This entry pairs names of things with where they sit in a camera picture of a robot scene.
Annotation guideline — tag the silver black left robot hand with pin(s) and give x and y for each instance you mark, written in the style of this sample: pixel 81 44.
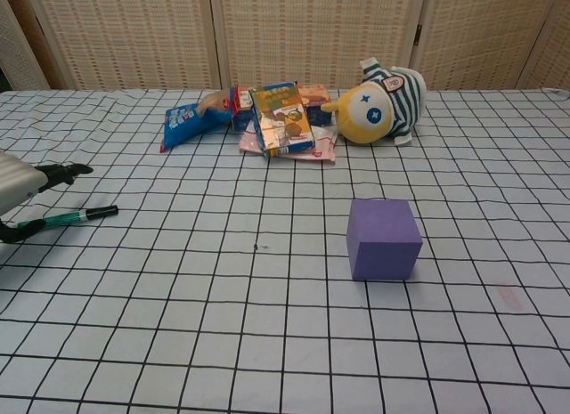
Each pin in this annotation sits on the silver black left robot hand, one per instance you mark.
pixel 15 182

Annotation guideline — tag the green and black marker pen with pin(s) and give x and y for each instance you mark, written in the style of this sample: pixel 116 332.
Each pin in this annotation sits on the green and black marker pen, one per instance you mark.
pixel 98 212

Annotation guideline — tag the purple foam cube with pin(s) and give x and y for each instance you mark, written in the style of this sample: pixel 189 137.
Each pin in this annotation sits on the purple foam cube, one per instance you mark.
pixel 383 254

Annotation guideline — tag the blue snack bag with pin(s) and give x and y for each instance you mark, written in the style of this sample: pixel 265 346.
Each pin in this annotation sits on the blue snack bag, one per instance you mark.
pixel 182 124

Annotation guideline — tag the woven folding screen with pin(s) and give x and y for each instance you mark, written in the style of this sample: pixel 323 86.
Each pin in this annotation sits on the woven folding screen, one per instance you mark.
pixel 133 31

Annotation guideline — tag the yellow green snack box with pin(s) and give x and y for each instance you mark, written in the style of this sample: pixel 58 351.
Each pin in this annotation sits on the yellow green snack box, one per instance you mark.
pixel 280 120

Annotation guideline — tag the white checked tablecloth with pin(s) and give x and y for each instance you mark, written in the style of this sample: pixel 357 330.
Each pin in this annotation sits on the white checked tablecloth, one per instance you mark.
pixel 267 334

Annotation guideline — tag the pink snack packet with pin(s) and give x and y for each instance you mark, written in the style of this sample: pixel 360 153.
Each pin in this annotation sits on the pink snack packet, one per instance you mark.
pixel 321 151

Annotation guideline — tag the orange biscuit box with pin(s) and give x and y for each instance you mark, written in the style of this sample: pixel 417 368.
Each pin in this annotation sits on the orange biscuit box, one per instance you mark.
pixel 316 103

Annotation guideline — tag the yellow striped plush toy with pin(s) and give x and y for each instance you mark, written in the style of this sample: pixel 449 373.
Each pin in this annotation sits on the yellow striped plush toy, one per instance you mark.
pixel 369 116

